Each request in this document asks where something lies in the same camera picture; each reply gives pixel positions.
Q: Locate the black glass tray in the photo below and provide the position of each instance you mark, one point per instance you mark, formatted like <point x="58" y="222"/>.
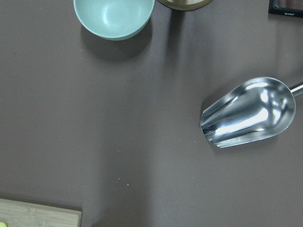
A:
<point x="292" y="8"/>

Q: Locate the mint green bowl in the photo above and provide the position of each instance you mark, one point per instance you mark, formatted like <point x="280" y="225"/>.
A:
<point x="114" y="19"/>

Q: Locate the wooden cup stand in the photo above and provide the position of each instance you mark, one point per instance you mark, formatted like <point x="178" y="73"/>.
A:
<point x="185" y="5"/>

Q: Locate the metal scoop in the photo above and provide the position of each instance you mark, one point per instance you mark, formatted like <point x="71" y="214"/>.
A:
<point x="258" y="109"/>

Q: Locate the bamboo cutting board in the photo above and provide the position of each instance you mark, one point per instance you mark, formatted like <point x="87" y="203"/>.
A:
<point x="24" y="214"/>

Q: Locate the lemon slice left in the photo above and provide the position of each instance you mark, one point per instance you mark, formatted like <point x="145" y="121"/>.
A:
<point x="2" y="224"/>

